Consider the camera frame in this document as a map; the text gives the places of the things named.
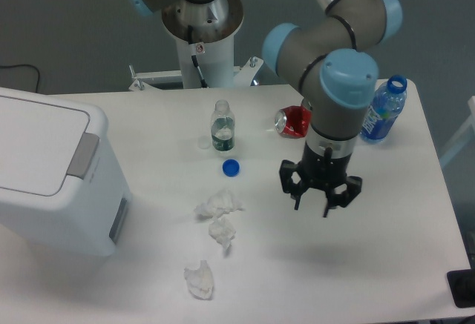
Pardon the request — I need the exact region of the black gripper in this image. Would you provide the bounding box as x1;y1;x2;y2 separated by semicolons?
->
279;144;362;217

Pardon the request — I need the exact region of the white push-lid trash can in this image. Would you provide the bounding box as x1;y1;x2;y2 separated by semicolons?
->
1;88;131;257

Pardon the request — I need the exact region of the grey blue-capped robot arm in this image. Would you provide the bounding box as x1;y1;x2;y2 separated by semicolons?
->
131;0;403;210

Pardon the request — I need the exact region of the crushed red soda can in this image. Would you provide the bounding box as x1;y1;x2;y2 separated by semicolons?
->
274;102;312;139

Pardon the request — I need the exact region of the blue bottle cap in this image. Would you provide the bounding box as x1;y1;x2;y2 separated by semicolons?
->
222;159;240;177

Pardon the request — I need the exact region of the upper crumpled white tissue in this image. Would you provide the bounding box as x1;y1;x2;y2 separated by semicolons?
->
193;188;243;219

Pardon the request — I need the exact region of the crumpled white tissue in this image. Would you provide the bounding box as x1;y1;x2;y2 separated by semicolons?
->
193;188;243;219
209;216;236;251
183;260;214;300

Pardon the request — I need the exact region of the blue plastic drink bottle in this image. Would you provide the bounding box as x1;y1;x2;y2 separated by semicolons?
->
360;75;407;144

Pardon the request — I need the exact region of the clear green-label plastic bottle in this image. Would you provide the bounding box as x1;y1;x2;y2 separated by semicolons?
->
210;99;235;152

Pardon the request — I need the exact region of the middle crumpled white tissue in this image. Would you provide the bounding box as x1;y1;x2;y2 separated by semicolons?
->
209;216;236;251

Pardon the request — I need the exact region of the lower crumpled white tissue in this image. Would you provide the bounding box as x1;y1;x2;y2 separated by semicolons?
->
183;260;214;300

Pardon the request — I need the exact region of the black device at table edge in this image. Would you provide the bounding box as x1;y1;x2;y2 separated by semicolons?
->
447;269;474;308

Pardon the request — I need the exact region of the white frame at right edge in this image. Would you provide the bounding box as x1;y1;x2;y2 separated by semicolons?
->
439;96;474;168

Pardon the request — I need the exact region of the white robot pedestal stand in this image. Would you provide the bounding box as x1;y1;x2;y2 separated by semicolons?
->
129;36;263;90

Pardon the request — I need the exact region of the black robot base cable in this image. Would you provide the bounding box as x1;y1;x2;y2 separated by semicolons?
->
186;25;207;89

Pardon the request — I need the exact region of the black cable on floor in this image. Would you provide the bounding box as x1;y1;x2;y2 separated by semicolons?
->
0;64;41;91

